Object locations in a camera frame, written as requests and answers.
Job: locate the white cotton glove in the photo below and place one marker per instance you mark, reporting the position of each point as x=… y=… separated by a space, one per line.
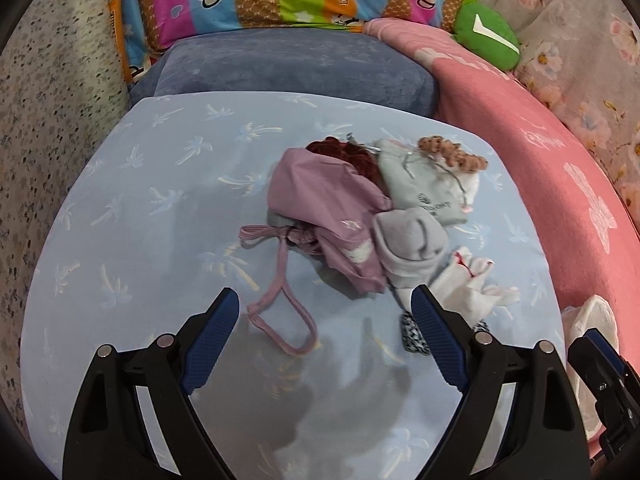
x=470 y=290

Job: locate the grey sock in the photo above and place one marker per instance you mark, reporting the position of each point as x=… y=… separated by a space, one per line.
x=405 y=240

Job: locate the dark red knit cloth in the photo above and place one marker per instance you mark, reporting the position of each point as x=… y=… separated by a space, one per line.
x=350 y=157

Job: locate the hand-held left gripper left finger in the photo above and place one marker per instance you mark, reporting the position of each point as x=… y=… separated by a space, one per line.
x=212 y=345

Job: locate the speckled grey cloth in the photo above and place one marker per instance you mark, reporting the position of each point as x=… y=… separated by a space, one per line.
x=50 y=135

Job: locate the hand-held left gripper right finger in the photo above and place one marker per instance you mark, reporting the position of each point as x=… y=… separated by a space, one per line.
x=440 y=335

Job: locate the pink blanket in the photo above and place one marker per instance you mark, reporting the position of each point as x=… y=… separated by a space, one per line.
x=525 y=150

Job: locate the green cushion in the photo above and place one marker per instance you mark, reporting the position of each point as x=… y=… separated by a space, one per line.
x=485 y=35

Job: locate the brown scrunchie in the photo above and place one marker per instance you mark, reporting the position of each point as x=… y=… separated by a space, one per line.
x=450 y=152

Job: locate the grey blue pillow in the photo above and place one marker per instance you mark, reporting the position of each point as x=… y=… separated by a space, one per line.
x=300 y=65

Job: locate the light blue palm print cloth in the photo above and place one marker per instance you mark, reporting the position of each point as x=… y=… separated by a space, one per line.
x=150 y=210

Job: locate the grey plastic pouch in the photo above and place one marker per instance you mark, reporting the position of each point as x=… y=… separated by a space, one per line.
x=425 y=190

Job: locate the white plastic bag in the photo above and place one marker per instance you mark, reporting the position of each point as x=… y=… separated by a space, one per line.
x=590 y=315

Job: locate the black white patterned cloth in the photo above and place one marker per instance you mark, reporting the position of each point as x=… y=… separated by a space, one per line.
x=412 y=335

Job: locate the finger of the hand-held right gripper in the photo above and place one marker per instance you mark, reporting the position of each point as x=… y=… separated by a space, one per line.
x=600 y=347

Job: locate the floral bed sheet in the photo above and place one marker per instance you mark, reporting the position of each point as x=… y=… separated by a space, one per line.
x=575 y=35

